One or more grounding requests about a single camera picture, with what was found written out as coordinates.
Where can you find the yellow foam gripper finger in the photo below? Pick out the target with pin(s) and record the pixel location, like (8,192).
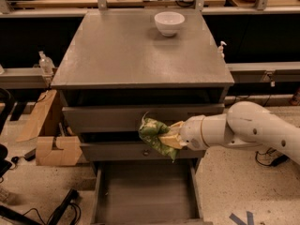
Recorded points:
(174,141)
(175,128)

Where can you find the green jalapeno chip bag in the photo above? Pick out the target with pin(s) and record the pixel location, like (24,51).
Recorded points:
(149,131)

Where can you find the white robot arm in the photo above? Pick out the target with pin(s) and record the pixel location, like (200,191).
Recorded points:
(244,125)

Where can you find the grey open bottom drawer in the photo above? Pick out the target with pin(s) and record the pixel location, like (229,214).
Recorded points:
(147,192)

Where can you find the grey middle drawer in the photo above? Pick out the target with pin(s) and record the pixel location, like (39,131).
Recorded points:
(109,151)

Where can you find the grey drawer cabinet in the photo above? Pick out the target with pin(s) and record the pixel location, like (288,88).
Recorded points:
(118,57)

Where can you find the grey top drawer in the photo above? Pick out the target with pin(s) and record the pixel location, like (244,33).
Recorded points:
(126,118)

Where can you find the white pump dispenser bottle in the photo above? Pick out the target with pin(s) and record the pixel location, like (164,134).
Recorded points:
(220,48)

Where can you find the white ceramic bowl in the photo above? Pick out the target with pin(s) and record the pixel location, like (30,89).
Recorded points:
(169,23)

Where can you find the brown cardboard box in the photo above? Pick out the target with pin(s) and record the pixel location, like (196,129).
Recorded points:
(52,147)

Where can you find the clear plastic bottle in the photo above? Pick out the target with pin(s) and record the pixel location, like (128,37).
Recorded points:
(46,63)

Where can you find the black chair left edge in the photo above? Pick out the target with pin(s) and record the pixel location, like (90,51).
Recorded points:
(8,102)

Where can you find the black cable floor left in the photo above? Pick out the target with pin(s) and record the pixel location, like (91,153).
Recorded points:
(21,219)

